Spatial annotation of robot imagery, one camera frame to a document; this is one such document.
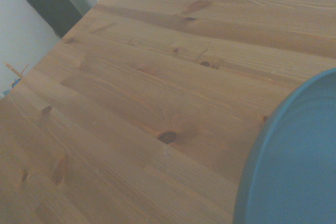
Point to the black box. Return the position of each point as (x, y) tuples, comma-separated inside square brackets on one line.
[(44, 1)]

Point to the teal round plate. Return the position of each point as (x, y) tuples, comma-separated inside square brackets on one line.
[(294, 161)]

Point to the orange stick frame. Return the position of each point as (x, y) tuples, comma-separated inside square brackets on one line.
[(15, 72)]

